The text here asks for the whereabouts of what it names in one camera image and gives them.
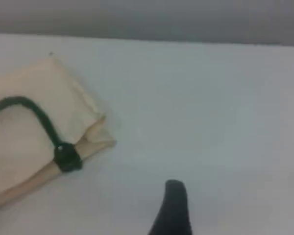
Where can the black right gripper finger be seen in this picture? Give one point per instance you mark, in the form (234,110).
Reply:
(172,210)

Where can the cream white fabric handbag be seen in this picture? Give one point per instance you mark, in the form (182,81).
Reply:
(19,137)

